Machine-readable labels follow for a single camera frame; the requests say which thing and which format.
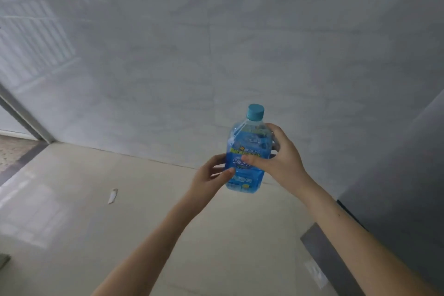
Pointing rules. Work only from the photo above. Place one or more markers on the white paper scrap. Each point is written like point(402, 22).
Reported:
point(112, 196)

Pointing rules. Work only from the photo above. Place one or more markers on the person's right hand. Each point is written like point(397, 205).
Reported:
point(285, 164)

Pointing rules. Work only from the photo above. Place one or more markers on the person's left middle finger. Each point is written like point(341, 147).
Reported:
point(217, 168)

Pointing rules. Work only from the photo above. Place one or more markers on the person's left forearm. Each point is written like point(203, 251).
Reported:
point(145, 254)

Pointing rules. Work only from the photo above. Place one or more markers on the blue plastic bottle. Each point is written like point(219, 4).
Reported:
point(248, 153)

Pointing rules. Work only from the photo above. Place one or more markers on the person's right thumb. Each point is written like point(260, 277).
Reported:
point(255, 161)

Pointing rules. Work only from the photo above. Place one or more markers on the person's right forearm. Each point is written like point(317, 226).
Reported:
point(357, 240)

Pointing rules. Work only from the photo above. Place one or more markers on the person's left hand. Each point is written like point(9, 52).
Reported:
point(204, 183)

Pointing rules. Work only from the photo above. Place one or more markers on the person's left thumb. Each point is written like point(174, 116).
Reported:
point(223, 177)

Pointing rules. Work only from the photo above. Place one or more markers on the grey sliding door frame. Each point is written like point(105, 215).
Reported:
point(24, 115)

